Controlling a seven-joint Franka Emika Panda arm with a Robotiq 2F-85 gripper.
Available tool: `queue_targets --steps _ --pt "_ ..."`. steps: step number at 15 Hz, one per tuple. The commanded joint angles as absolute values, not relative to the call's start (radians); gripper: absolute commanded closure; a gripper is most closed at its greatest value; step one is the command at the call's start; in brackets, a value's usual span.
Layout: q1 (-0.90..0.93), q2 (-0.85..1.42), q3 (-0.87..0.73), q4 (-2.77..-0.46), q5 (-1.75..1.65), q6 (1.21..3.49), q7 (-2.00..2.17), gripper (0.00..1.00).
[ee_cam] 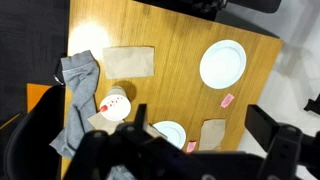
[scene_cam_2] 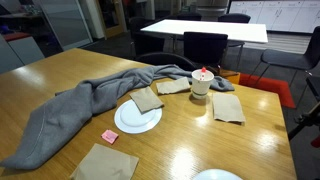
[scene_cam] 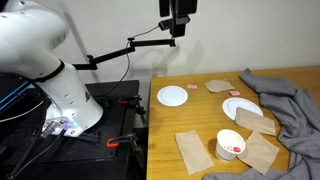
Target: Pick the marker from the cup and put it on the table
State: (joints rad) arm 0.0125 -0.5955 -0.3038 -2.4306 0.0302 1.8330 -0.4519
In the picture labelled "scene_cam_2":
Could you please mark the orange wooden box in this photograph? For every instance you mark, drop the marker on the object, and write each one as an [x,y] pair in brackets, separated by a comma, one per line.
[231,77]

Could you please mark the black curved-back chair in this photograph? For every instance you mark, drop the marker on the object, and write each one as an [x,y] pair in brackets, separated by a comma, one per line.
[163,59]

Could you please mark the white marker red polka dots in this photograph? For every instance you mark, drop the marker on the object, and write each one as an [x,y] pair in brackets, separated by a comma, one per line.
[203,70]

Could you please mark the brown paper napkin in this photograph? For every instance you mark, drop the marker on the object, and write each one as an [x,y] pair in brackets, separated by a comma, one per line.
[105,165]
[172,86]
[146,99]
[227,107]

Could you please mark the frosted glass door panel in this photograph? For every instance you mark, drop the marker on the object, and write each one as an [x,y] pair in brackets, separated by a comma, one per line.
[66,23]

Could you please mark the pink sticky note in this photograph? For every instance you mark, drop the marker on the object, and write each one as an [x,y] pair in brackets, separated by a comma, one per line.
[109,136]

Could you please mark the red floor rug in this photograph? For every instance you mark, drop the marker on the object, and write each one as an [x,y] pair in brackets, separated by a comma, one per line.
[270,86]

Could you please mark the white wall cabinets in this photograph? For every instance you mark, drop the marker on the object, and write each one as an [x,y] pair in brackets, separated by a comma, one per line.
[276,15]

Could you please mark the black square-back chair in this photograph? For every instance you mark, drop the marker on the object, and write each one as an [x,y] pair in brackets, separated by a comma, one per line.
[205,48]

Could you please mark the grey fabric cloth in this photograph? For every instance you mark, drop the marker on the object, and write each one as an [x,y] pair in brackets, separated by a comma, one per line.
[66,113]

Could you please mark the white round plate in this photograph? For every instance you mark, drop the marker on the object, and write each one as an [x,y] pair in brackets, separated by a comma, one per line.
[216,175]
[136,121]

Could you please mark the white rectangular table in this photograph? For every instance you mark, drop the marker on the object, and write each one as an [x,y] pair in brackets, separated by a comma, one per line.
[216,30]

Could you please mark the dark grey side chair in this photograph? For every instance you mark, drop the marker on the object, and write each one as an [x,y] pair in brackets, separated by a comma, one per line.
[286,60]

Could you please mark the black office chair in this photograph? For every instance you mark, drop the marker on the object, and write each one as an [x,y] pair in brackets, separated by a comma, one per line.
[189,16]
[143,40]
[234,18]

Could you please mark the white paper cup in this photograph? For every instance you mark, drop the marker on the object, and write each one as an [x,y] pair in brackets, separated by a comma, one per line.
[201,88]

